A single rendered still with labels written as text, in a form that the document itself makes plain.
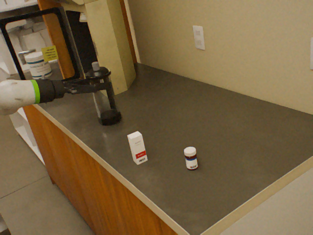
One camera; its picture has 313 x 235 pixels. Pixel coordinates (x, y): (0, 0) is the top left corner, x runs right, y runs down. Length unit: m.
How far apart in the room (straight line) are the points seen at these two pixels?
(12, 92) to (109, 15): 0.66
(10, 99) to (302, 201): 1.03
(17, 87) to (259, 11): 0.94
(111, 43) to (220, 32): 0.54
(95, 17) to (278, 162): 1.07
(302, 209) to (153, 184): 0.48
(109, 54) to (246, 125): 0.80
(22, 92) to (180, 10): 0.89
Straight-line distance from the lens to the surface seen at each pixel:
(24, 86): 1.36
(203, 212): 0.99
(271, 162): 1.15
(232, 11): 1.56
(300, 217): 1.27
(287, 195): 1.15
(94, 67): 1.47
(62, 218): 2.67
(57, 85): 1.40
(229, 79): 1.69
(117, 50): 1.80
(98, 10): 1.75
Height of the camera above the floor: 1.61
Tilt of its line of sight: 26 degrees down
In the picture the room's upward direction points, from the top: 11 degrees counter-clockwise
